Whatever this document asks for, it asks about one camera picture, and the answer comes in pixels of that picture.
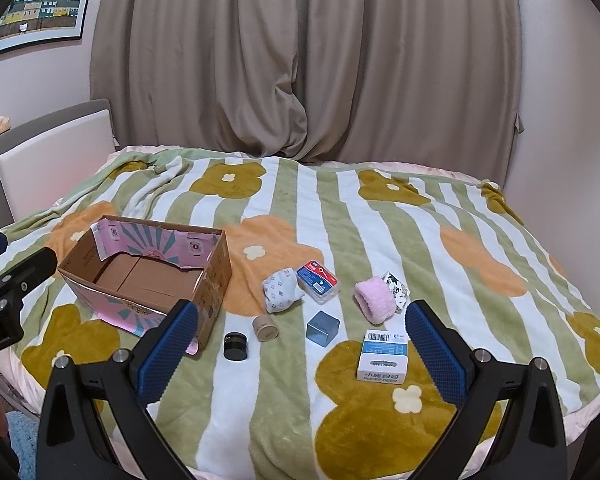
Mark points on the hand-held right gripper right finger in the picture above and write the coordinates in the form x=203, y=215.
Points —
x=435, y=350

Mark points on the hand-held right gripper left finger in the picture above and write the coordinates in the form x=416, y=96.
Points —
x=172, y=350

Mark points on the white and blue carton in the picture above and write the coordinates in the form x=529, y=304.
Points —
x=382, y=357

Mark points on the small black jar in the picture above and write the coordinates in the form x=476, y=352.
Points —
x=235, y=346

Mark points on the pink fluffy wristband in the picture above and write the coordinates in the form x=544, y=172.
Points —
x=375, y=296

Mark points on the cardboard box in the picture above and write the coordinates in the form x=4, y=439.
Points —
x=130, y=275

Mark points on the small beige cylinder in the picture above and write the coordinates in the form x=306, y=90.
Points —
x=265, y=329

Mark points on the blue metallic cube box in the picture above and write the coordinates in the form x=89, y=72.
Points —
x=322, y=330

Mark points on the clear plastic box blue label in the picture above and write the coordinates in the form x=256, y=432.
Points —
x=317, y=280

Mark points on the black white patterned packet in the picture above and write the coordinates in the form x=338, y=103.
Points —
x=396, y=284

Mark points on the white grey padded headboard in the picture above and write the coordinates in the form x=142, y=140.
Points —
x=55, y=160

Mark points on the blue floor rug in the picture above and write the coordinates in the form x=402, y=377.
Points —
x=22, y=435

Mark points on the green striped floral blanket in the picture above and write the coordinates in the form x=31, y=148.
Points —
x=330, y=210

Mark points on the beige curtain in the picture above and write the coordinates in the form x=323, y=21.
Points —
x=280, y=60

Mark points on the framed wall poster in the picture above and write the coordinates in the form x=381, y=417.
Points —
x=45, y=5

